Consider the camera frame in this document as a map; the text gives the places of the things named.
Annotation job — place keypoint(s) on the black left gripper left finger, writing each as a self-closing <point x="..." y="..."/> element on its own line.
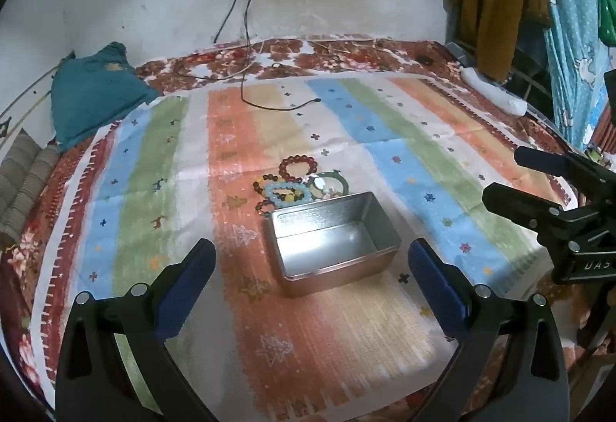
<point x="92" y="383"/>

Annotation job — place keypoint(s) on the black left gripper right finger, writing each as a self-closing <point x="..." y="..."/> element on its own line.
<point x="508" y="364"/>

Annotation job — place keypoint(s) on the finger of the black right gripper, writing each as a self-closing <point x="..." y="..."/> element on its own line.
<point x="574" y="167"/>
<point x="523" y="209"/>

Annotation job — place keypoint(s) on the green jade bangle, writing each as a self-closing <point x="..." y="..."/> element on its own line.
<point x="327" y="185"/>

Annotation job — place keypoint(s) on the white power strip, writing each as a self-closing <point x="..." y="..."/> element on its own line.
<point x="507" y="103"/>

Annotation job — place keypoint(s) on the turquoise patterned curtain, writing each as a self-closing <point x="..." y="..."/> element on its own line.
<point x="577" y="61"/>

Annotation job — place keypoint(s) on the floral red bedsheet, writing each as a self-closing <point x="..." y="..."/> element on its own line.
<point x="282" y="59"/>

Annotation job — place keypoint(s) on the striped grey folded blanket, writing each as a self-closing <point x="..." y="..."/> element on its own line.
<point x="25" y="170"/>

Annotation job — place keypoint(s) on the silver metal tin box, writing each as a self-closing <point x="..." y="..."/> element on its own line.
<point x="331" y="243"/>

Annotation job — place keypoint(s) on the striped colourful cloth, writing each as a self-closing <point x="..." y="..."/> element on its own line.
<point x="216" y="163"/>

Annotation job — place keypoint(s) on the teal pillow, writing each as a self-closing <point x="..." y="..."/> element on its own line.
<point x="90" y="92"/>

